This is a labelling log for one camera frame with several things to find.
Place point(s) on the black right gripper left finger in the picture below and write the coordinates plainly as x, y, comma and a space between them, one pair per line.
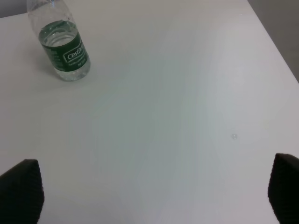
21, 193

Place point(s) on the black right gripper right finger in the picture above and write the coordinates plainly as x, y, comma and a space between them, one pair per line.
283, 189

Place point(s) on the clear bottle green label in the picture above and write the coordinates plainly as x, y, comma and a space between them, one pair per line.
56, 30

